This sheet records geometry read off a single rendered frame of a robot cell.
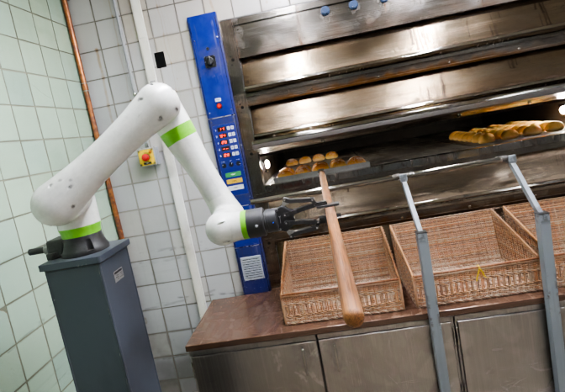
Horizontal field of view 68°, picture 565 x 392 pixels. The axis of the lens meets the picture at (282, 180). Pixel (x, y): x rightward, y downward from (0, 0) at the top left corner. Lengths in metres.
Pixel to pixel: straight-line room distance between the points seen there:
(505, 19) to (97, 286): 2.23
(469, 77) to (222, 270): 1.72
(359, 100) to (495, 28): 0.77
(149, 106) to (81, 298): 0.64
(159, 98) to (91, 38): 1.46
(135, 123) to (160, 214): 1.34
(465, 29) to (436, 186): 0.83
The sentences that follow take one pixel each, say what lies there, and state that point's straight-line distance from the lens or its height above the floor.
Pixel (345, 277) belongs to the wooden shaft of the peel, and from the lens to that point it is 0.74.
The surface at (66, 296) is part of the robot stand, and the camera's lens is 1.52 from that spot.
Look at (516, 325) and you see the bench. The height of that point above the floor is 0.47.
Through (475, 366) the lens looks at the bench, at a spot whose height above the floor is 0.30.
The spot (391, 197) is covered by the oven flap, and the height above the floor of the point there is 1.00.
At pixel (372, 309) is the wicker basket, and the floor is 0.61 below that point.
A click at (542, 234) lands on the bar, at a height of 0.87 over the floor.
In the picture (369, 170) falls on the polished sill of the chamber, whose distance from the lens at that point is 2.35.
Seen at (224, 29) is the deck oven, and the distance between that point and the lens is 2.42.
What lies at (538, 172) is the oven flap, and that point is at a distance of 2.61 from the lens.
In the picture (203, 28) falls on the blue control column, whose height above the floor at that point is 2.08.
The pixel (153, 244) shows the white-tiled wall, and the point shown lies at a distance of 2.60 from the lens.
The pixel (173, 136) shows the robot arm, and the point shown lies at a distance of 1.41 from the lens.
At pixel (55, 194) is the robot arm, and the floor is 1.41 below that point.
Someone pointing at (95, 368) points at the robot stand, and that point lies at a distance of 1.58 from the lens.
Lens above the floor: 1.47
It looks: 7 degrees down
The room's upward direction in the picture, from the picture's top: 11 degrees counter-clockwise
